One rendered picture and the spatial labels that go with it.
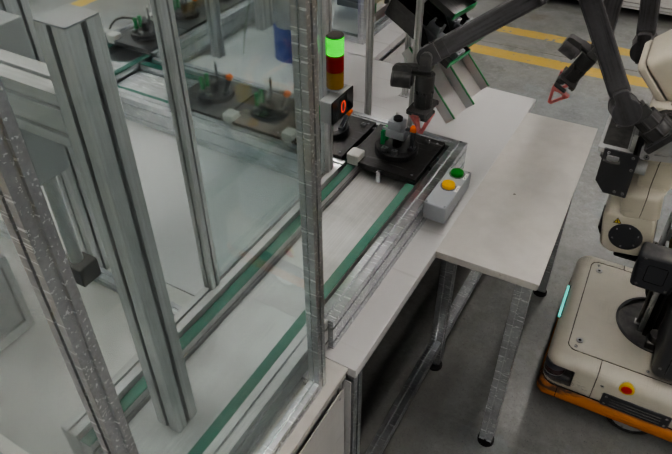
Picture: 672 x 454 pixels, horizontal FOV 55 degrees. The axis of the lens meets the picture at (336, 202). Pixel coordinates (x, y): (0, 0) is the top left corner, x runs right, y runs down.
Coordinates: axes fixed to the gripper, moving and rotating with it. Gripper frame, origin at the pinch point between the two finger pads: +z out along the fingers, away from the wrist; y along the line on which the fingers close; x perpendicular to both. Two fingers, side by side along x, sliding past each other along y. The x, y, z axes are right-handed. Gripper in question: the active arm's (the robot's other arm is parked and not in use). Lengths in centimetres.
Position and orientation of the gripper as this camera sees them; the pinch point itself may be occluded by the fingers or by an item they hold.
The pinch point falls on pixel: (420, 131)
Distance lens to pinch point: 201.2
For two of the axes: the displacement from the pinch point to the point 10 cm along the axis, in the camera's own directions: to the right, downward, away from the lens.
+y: -5.0, 5.4, -6.8
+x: 8.6, 3.1, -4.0
